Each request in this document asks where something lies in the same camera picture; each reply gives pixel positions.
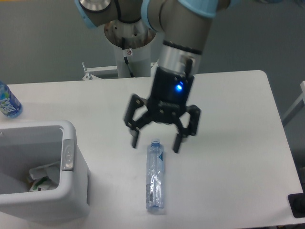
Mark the black device at edge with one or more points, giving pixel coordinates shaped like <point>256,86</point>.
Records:
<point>297,204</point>

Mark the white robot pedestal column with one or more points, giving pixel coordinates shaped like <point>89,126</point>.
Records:
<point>128,52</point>

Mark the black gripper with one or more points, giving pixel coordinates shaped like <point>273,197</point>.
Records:
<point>169,97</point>

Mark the clear plastic bottle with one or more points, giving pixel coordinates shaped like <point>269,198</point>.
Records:
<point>155,177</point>

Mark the blue labelled water bottle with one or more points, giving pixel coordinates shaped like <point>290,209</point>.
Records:
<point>10,106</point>

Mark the white frame at right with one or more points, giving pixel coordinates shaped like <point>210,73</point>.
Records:
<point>296,106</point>

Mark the trash inside can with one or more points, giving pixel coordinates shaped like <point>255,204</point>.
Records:
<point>45,177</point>

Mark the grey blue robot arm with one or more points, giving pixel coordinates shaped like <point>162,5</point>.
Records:
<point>185,25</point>

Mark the white metal base bracket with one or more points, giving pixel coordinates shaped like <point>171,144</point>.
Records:
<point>108,72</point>

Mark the white plastic trash can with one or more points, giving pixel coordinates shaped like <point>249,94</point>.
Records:
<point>27,145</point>

